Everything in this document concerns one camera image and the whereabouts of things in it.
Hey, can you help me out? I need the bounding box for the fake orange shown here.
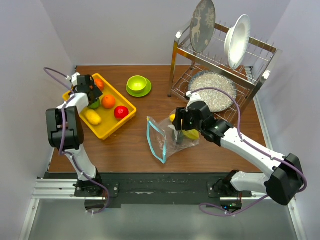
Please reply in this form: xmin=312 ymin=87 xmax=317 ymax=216
xmin=101 ymin=94 xmax=116 ymax=109
xmin=94 ymin=78 xmax=105 ymax=92

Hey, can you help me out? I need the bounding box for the light green fake fruit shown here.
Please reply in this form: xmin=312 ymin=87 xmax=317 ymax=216
xmin=88 ymin=99 xmax=101 ymax=110

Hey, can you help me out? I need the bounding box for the dark green fake avocado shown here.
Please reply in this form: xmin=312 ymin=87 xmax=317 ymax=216
xmin=172 ymin=131 xmax=184 ymax=145

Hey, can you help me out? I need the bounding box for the yellow fake mango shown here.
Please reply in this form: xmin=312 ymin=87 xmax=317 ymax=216
xmin=84 ymin=109 xmax=102 ymax=126

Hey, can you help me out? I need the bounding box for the clear zip top bag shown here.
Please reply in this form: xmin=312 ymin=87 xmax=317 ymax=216
xmin=146 ymin=116 xmax=200 ymax=164

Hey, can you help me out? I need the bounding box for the red fake apple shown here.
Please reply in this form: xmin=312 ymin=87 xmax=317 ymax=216
xmin=113 ymin=105 xmax=130 ymax=121

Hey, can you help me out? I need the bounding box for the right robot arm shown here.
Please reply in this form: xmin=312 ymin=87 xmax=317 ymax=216
xmin=173 ymin=101 xmax=307 ymax=206

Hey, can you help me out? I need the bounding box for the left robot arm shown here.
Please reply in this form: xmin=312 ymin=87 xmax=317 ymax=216
xmin=45 ymin=72 xmax=104 ymax=197

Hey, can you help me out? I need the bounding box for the yellow-green fake fruit slice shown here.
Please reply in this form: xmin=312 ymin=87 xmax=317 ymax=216
xmin=182 ymin=129 xmax=200 ymax=140

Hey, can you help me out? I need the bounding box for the speckled flat plate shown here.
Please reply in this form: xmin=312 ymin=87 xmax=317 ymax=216
xmin=188 ymin=70 xmax=237 ymax=113

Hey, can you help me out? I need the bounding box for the yellow plastic tray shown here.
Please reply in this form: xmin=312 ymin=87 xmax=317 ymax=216
xmin=58 ymin=73 xmax=137 ymax=140

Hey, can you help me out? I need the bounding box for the green bowl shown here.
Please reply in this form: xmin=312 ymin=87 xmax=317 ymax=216
xmin=126 ymin=75 xmax=147 ymax=93

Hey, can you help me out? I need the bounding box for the metal dish rack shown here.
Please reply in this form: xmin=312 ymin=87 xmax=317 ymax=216
xmin=167 ymin=22 xmax=283 ymax=111

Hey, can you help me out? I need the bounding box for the green saucer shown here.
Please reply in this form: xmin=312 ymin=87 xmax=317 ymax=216
xmin=125 ymin=77 xmax=152 ymax=98

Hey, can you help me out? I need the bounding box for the white deep plate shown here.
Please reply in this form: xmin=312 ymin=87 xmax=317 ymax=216
xmin=224 ymin=14 xmax=251 ymax=70

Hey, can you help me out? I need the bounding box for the grey reindeer plate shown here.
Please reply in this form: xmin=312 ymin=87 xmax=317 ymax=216
xmin=189 ymin=0 xmax=216 ymax=53

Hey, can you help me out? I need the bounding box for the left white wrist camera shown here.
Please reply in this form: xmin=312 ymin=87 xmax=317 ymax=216
xmin=66 ymin=72 xmax=81 ymax=87

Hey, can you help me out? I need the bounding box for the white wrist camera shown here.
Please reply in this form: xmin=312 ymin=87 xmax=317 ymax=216
xmin=66 ymin=72 xmax=81 ymax=87
xmin=186 ymin=91 xmax=202 ymax=108

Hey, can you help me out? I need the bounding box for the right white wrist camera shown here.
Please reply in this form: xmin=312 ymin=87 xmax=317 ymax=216
xmin=186 ymin=91 xmax=202 ymax=108

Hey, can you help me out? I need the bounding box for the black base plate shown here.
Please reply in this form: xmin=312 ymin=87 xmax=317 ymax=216
xmin=74 ymin=172 xmax=252 ymax=210

